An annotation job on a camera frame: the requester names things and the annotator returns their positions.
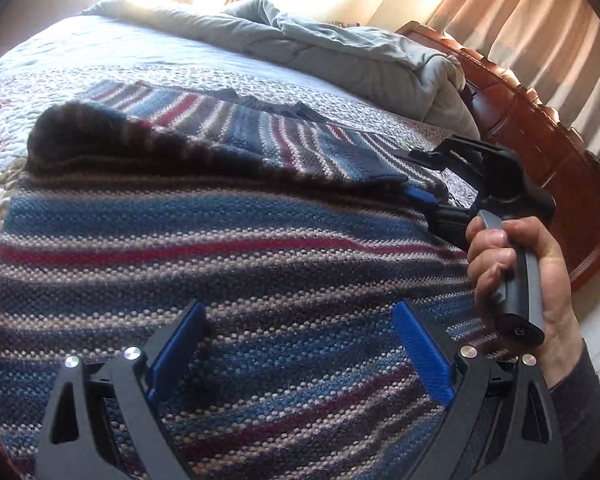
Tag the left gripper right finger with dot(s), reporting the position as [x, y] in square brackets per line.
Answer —
[498, 421]

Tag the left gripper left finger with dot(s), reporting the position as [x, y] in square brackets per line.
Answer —
[76, 440]

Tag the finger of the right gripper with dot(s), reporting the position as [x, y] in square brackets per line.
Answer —
[430, 160]
[419, 198]

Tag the striped knit sweater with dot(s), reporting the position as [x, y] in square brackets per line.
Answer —
[345, 407]

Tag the dark sleeve forearm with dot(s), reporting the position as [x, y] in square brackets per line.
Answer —
[576, 401]

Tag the right hand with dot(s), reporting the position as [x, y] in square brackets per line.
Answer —
[491, 254]

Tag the grey comforter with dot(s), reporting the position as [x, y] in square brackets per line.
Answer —
[384, 68]

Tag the wooden headboard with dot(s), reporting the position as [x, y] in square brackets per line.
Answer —
[510, 114]

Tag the beige curtain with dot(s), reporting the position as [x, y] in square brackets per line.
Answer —
[552, 46]

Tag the floral quilted bedspread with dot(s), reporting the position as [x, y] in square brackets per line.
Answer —
[55, 60]

